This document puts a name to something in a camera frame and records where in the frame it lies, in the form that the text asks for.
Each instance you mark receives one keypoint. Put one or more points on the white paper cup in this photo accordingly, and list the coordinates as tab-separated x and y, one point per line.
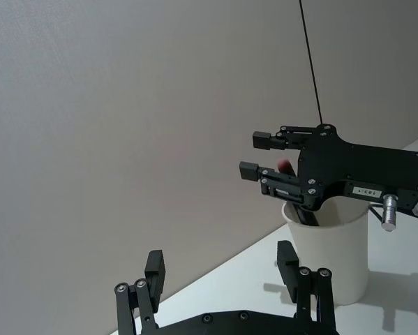
334	251

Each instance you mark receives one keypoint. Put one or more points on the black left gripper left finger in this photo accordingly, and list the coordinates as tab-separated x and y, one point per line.
152	275

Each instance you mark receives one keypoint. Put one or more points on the black pen with red cap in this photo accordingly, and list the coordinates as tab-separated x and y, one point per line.
308	217

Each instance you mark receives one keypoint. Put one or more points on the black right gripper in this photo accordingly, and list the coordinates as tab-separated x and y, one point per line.
355	164

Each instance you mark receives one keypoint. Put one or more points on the white table cloth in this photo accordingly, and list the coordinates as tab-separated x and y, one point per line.
397	289

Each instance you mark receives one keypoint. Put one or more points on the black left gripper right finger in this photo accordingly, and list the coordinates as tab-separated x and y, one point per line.
306	289

